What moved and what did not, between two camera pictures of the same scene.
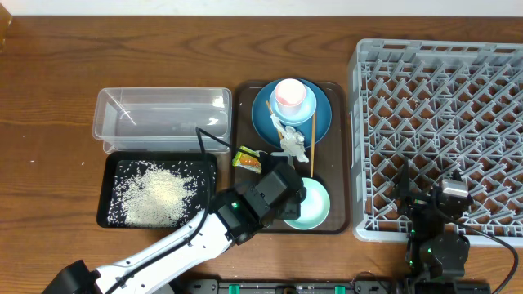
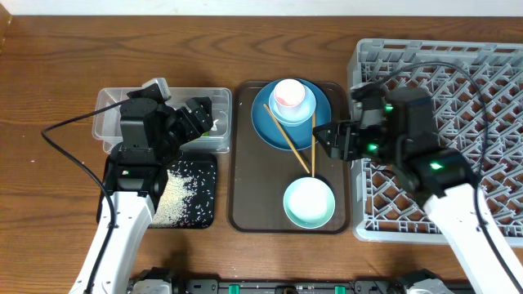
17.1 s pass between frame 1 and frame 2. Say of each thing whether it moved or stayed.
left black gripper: moved
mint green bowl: stayed
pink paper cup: stayed
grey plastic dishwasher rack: stayed
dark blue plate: stayed
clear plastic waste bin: stayed
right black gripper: moved
